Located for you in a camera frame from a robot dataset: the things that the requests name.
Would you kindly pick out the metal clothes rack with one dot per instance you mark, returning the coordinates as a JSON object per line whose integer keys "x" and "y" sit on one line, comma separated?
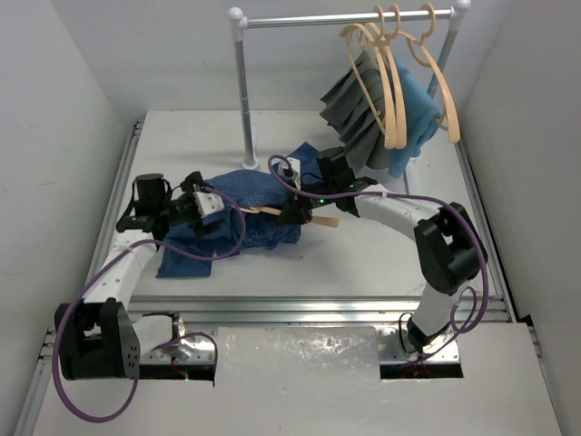
{"x": 240, "y": 23}

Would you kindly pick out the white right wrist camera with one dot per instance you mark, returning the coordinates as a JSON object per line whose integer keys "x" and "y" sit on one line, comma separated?
{"x": 290, "y": 169}

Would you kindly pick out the beige hanger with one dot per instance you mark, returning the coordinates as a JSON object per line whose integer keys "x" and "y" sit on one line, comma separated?
{"x": 331, "y": 222}
{"x": 448, "y": 120}
{"x": 395, "y": 91}
{"x": 367, "y": 46}

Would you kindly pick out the blue plaid shirt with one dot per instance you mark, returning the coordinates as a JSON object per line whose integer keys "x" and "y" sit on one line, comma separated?
{"x": 248, "y": 189}

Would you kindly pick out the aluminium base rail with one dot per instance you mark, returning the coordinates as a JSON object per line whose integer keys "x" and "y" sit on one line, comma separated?
{"x": 360, "y": 273}

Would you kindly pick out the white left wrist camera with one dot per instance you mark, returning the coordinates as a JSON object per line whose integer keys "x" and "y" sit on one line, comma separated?
{"x": 208, "y": 203}

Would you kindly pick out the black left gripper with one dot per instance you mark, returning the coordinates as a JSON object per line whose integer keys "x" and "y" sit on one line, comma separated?
{"x": 211, "y": 225}

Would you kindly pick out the grey hanging garment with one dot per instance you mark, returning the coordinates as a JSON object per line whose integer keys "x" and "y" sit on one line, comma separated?
{"x": 347, "y": 112}

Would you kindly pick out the light blue hanging garment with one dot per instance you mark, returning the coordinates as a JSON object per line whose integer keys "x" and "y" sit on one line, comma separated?
{"x": 421, "y": 115}

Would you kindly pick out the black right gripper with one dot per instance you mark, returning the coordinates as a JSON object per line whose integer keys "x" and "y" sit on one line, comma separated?
{"x": 295, "y": 211}

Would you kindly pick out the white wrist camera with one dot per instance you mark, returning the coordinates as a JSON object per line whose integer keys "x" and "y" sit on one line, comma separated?
{"x": 208, "y": 203}
{"x": 290, "y": 169}

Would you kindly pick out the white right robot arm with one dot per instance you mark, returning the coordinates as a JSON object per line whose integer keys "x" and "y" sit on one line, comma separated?
{"x": 452, "y": 258}

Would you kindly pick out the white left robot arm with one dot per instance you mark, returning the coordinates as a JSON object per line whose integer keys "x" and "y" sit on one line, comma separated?
{"x": 95, "y": 337}

